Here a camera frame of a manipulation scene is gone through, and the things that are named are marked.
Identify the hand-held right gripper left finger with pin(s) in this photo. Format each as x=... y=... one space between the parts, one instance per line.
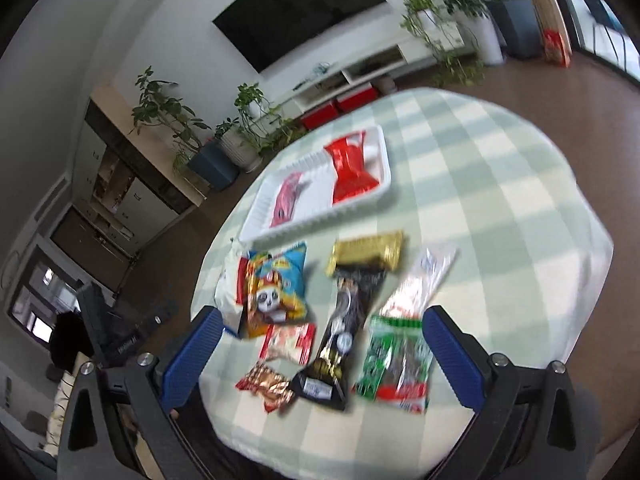
x=192 y=355

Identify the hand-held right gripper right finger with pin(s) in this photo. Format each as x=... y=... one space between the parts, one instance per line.
x=452 y=360

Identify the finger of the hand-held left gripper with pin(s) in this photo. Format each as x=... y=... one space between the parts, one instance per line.
x=152 y=321

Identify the green snack packet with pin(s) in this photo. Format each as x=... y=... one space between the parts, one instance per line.
x=395 y=365

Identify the white snack packet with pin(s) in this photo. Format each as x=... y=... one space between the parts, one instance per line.
x=227 y=292

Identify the small brown snack packet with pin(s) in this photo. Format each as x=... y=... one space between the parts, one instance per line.
x=267 y=385

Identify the clear plastic snack packet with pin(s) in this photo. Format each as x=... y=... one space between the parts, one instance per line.
x=420 y=280

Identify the red and white candy packet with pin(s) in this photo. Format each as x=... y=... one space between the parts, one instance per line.
x=290 y=342

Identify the panda print snack packet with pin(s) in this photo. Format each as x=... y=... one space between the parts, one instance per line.
x=275 y=295

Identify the long black snack packet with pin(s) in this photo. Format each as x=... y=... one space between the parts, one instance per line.
x=345 y=320

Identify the gold snack packet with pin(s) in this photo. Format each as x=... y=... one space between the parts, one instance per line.
x=365 y=252

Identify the pink snack packet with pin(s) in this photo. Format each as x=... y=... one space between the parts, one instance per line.
x=286 y=200

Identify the white plastic tray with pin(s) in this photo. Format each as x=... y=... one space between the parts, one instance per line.
x=310 y=195

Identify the red snack packet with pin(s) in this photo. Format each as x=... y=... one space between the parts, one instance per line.
x=350 y=170

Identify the window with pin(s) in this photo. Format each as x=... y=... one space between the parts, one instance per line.
x=40 y=305

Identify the patterned cushion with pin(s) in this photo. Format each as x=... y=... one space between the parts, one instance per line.
x=57 y=405

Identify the wooden sideboard cabinet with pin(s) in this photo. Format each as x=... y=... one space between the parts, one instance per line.
x=135 y=195

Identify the tall plant in dark pot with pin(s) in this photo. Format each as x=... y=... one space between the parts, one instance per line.
x=215 y=167

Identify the green checkered tablecloth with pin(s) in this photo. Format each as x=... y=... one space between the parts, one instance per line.
x=500 y=185

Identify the plant in ribbed white pot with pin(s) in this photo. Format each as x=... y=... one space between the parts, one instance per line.
x=240 y=147

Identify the trailing floor plant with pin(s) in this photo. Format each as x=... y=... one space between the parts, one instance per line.
x=280 y=135

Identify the hanging plant in white pot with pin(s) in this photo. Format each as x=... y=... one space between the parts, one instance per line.
x=252 y=100

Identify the red storage box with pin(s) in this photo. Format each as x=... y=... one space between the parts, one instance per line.
x=356 y=98
x=318 y=114

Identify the small grey bin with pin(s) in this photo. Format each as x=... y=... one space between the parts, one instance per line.
x=385 y=85

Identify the white television cabinet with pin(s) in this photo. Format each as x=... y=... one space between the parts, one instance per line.
x=360 y=67

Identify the bushy plant in white pot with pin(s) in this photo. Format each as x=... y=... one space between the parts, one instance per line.
x=487 y=40

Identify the red gift bag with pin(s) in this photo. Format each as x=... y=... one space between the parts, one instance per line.
x=557 y=50

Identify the large leafy plant dark pot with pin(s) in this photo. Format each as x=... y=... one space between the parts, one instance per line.
x=517 y=30

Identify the trailing plant on cabinet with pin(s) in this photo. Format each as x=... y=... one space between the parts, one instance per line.
x=427 y=17

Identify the glass sliding balcony door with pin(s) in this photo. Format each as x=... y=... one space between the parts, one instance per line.
x=607 y=45

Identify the black balcony chair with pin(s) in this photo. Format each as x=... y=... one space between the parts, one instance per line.
x=597 y=7

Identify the wall television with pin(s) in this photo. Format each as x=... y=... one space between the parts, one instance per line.
x=300 y=10

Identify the wooden wall panel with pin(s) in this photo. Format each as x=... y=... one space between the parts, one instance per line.
x=552 y=5

